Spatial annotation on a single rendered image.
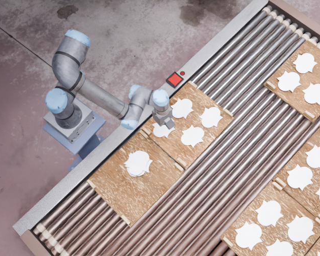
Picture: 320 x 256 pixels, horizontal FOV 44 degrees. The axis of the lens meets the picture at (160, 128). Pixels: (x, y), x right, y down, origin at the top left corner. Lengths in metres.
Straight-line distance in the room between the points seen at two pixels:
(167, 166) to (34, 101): 1.72
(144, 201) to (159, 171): 0.18
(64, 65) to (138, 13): 2.18
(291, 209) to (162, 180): 0.68
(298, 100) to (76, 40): 1.29
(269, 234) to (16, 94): 2.43
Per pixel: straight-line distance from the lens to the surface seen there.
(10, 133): 3.53
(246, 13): 2.69
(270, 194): 2.19
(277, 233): 2.16
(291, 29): 2.67
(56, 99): 2.12
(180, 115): 2.27
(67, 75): 1.74
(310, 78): 2.50
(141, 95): 1.91
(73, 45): 1.77
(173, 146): 2.21
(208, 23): 3.76
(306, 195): 2.24
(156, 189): 2.15
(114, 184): 2.18
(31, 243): 2.22
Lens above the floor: 3.03
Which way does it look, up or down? 68 degrees down
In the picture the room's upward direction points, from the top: 7 degrees counter-clockwise
